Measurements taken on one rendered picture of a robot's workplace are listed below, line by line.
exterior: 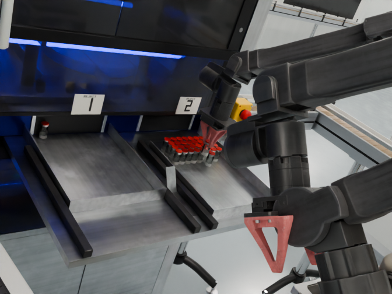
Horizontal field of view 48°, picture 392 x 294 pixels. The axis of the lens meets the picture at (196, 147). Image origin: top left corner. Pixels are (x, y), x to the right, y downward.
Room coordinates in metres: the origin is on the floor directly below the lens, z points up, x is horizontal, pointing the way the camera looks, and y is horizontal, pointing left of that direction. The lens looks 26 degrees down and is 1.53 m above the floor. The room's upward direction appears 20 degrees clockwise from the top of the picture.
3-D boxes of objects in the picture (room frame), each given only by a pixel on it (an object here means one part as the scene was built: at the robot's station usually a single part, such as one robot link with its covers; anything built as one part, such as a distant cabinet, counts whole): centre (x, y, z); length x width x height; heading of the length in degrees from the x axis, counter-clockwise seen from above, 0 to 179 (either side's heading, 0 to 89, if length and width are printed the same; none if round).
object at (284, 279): (1.86, -0.72, 0.07); 0.50 x 0.08 x 0.14; 134
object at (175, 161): (1.21, -0.01, 0.90); 0.18 x 0.02 x 0.05; 134
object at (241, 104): (1.49, -0.09, 0.99); 0.08 x 0.07 x 0.07; 44
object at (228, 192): (1.15, -0.07, 0.90); 0.34 x 0.26 x 0.04; 44
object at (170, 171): (0.98, 0.00, 0.91); 0.14 x 0.03 x 0.06; 44
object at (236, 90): (1.16, -0.03, 1.15); 0.07 x 0.06 x 0.07; 50
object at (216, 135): (1.16, -0.03, 1.02); 0.07 x 0.07 x 0.09; 58
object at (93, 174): (0.99, 0.25, 0.90); 0.34 x 0.26 x 0.04; 44
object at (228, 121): (1.16, -0.03, 1.09); 0.10 x 0.07 x 0.07; 58
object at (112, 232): (1.06, 0.08, 0.87); 0.70 x 0.48 x 0.02; 134
